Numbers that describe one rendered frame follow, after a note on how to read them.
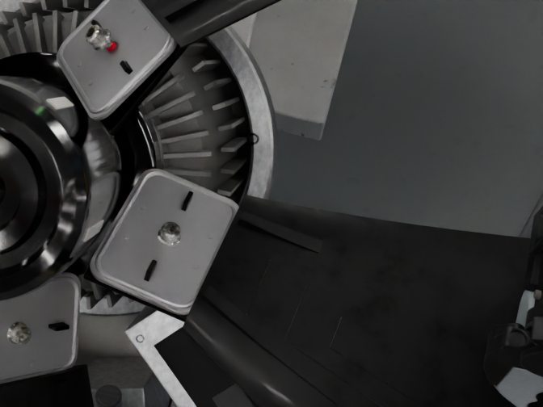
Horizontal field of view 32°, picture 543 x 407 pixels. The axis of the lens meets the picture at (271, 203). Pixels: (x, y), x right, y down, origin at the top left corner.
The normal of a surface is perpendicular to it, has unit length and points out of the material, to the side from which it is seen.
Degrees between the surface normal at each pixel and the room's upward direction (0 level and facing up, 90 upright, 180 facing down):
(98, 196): 81
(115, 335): 50
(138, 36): 41
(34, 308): 60
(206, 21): 36
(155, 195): 7
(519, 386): 107
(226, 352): 17
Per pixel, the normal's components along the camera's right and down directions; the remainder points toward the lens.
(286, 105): 0.13, -0.63
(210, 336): 0.18, -0.40
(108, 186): 1.00, 0.05
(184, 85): 0.75, -0.45
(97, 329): -0.08, 0.15
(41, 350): 0.70, 0.18
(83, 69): -0.55, -0.48
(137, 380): -0.06, -0.99
